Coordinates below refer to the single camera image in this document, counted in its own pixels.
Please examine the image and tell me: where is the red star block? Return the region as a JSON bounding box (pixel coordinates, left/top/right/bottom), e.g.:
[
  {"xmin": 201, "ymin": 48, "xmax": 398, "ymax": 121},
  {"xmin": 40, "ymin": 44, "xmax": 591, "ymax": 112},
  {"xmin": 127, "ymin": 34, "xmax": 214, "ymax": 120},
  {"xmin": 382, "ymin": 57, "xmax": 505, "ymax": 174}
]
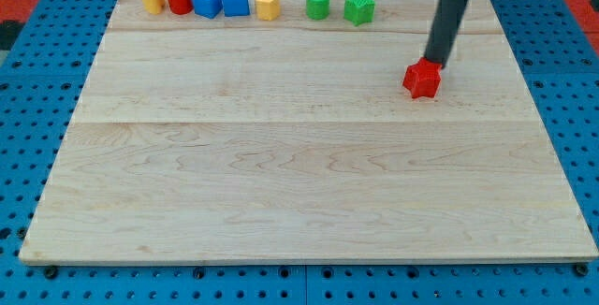
[{"xmin": 402, "ymin": 57, "xmax": 442, "ymax": 99}]

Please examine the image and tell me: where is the green star block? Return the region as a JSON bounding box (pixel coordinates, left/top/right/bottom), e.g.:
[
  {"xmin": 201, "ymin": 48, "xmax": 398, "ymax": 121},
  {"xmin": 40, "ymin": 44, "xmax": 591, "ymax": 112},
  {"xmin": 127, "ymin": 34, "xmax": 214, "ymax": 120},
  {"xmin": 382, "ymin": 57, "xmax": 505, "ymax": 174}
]
[{"xmin": 343, "ymin": 0, "xmax": 375, "ymax": 26}]

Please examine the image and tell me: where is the wooden board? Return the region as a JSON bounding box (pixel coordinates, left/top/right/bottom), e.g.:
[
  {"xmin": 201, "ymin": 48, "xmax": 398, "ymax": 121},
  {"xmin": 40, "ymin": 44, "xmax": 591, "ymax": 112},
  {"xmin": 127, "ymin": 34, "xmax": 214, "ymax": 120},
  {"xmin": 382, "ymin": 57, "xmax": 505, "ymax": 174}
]
[{"xmin": 20, "ymin": 0, "xmax": 598, "ymax": 266}]

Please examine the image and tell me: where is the yellow hexagon block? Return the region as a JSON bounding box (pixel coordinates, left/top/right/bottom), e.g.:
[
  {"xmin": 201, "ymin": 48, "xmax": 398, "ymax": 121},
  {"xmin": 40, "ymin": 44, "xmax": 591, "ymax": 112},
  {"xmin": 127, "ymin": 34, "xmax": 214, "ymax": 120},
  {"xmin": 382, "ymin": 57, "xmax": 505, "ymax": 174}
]
[{"xmin": 255, "ymin": 0, "xmax": 281, "ymax": 21}]

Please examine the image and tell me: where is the green cylinder block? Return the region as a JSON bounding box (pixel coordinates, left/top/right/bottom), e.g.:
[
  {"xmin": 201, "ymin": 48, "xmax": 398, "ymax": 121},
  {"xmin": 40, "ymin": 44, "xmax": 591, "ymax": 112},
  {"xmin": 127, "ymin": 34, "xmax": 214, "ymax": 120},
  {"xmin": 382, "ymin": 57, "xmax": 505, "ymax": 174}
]
[{"xmin": 306, "ymin": 0, "xmax": 329, "ymax": 20}]

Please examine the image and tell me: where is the blue pentagon block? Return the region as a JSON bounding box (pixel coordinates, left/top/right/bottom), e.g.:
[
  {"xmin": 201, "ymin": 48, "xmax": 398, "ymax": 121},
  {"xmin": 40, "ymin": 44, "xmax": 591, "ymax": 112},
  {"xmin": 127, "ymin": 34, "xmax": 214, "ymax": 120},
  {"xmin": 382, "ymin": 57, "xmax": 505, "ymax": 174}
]
[{"xmin": 222, "ymin": 0, "xmax": 250, "ymax": 17}]

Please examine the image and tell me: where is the blue cube block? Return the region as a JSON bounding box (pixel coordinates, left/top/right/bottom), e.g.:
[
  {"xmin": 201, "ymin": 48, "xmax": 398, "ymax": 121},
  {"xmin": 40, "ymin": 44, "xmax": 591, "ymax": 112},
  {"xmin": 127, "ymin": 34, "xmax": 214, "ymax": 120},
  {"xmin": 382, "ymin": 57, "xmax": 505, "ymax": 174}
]
[{"xmin": 192, "ymin": 0, "xmax": 223, "ymax": 19}]

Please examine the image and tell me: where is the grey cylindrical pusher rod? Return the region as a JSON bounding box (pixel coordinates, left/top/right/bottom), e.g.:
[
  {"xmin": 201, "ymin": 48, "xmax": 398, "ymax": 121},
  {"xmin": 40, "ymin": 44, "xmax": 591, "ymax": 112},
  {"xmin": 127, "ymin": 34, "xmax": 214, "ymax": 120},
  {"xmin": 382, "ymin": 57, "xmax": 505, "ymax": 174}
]
[{"xmin": 424, "ymin": 0, "xmax": 469, "ymax": 67}]

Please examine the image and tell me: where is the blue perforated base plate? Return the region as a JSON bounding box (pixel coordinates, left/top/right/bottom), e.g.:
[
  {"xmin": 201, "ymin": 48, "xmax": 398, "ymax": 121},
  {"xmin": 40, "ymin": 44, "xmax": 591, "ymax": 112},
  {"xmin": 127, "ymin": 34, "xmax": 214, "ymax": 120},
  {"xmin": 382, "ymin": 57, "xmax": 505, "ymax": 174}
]
[{"xmin": 1, "ymin": 0, "xmax": 598, "ymax": 304}]

